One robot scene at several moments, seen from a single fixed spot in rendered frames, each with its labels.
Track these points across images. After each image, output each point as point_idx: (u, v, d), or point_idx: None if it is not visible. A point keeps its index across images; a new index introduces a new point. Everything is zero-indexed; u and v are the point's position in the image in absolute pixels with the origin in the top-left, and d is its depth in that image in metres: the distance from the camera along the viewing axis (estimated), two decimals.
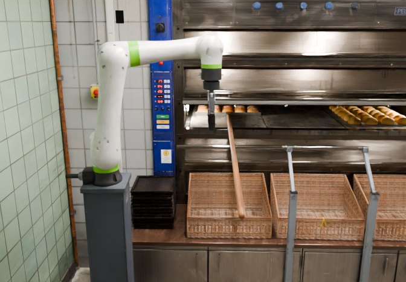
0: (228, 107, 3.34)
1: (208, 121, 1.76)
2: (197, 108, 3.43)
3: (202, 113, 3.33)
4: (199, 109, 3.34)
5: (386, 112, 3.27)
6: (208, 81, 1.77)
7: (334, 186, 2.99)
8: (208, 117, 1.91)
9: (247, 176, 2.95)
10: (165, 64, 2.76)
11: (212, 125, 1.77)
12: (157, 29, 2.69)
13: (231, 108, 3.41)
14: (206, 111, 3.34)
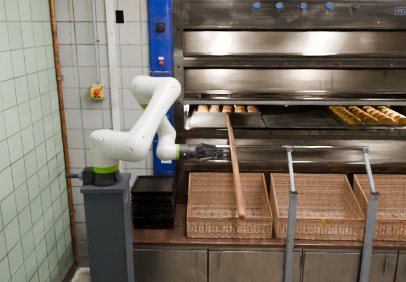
0: (228, 107, 3.34)
1: None
2: (197, 108, 3.43)
3: (202, 113, 3.33)
4: (199, 109, 3.34)
5: (386, 112, 3.27)
6: None
7: (334, 186, 2.99)
8: (224, 150, 2.37)
9: (247, 176, 2.95)
10: (165, 64, 2.76)
11: (225, 153, 2.36)
12: (157, 29, 2.69)
13: (231, 108, 3.41)
14: (206, 111, 3.34)
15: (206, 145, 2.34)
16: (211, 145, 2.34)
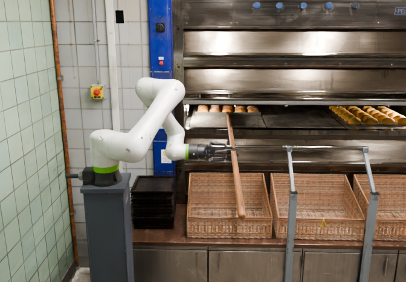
0: (228, 107, 3.34)
1: (231, 154, 2.38)
2: (197, 108, 3.43)
3: (202, 113, 3.33)
4: (199, 109, 3.34)
5: (386, 112, 3.27)
6: None
7: (334, 186, 2.99)
8: (233, 148, 2.36)
9: (247, 176, 2.95)
10: (165, 64, 2.76)
11: None
12: (157, 29, 2.69)
13: (231, 108, 3.41)
14: (206, 111, 3.34)
15: (215, 144, 2.34)
16: (220, 144, 2.33)
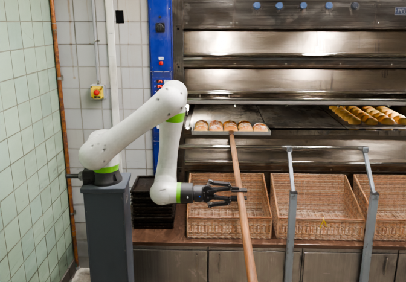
0: (231, 125, 2.77)
1: (237, 197, 1.80)
2: (194, 126, 2.86)
3: (200, 133, 2.76)
4: (197, 127, 2.77)
5: (386, 112, 3.27)
6: None
7: (334, 186, 2.99)
8: (240, 188, 1.79)
9: (247, 176, 2.95)
10: (165, 64, 2.76)
11: None
12: (157, 29, 2.69)
13: (234, 125, 2.84)
14: (205, 130, 2.77)
15: (217, 184, 1.76)
16: (222, 183, 1.76)
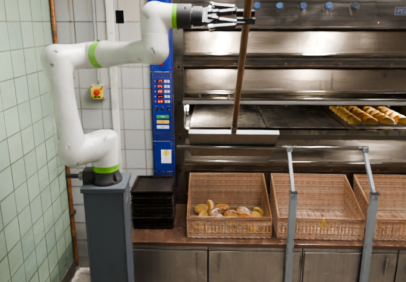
0: (222, 212, 2.89)
1: (243, 23, 1.52)
2: (194, 209, 2.90)
3: (199, 131, 2.42)
4: None
5: (386, 112, 3.27)
6: (193, 24, 1.52)
7: (334, 186, 2.99)
8: None
9: (247, 176, 2.95)
10: (165, 64, 2.76)
11: (249, 20, 1.50)
12: None
13: (235, 214, 2.80)
14: None
15: (219, 4, 1.53)
16: (225, 3, 1.53)
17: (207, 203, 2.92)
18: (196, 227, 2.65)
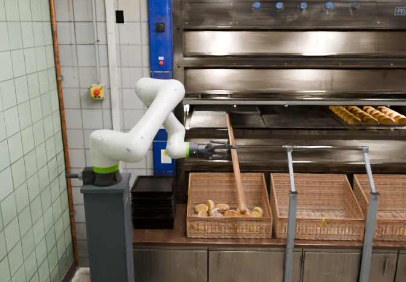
0: (222, 212, 2.89)
1: (231, 153, 2.39)
2: (194, 209, 2.90)
3: (202, 113, 3.35)
4: None
5: (386, 112, 3.27)
6: None
7: (334, 186, 2.99)
8: (233, 146, 2.38)
9: (247, 176, 2.95)
10: (165, 64, 2.76)
11: None
12: (157, 29, 2.69)
13: (235, 214, 2.80)
14: None
15: (215, 142, 2.35)
16: (220, 142, 2.35)
17: (207, 203, 2.92)
18: (196, 227, 2.65)
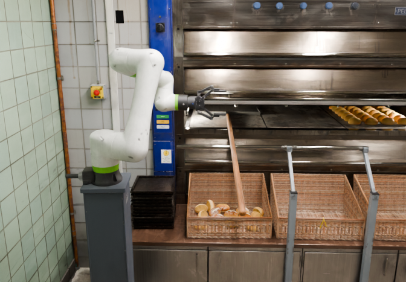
0: (222, 212, 2.89)
1: (218, 114, 2.32)
2: (194, 209, 2.90)
3: (202, 113, 3.35)
4: None
5: (386, 112, 3.27)
6: None
7: (334, 186, 2.99)
8: (220, 90, 2.28)
9: (247, 176, 2.95)
10: (165, 64, 2.76)
11: (222, 115, 2.30)
12: (157, 29, 2.69)
13: (235, 214, 2.80)
14: None
15: (203, 90, 2.26)
16: (206, 87, 2.26)
17: (207, 203, 2.92)
18: (196, 227, 2.65)
